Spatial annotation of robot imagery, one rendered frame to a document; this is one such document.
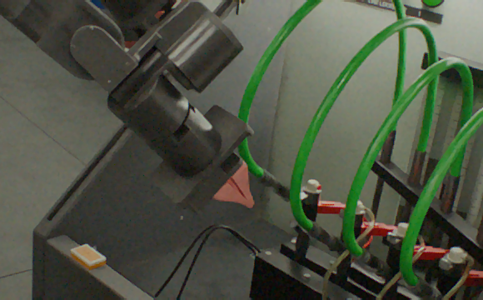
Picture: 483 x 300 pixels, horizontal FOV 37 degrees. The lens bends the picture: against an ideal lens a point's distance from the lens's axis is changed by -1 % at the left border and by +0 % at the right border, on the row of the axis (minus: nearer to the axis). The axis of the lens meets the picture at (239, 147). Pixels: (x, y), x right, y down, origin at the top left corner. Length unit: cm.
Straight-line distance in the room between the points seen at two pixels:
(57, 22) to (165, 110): 12
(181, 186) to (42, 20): 21
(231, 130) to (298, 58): 74
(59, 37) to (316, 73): 85
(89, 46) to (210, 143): 15
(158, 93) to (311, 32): 80
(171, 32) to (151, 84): 5
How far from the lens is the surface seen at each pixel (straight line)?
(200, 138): 69
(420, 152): 117
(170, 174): 73
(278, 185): 102
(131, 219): 131
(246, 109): 91
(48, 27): 63
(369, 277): 112
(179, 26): 66
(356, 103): 137
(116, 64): 63
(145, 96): 64
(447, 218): 111
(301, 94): 145
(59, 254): 118
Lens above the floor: 156
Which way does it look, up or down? 22 degrees down
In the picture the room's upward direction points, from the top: 8 degrees clockwise
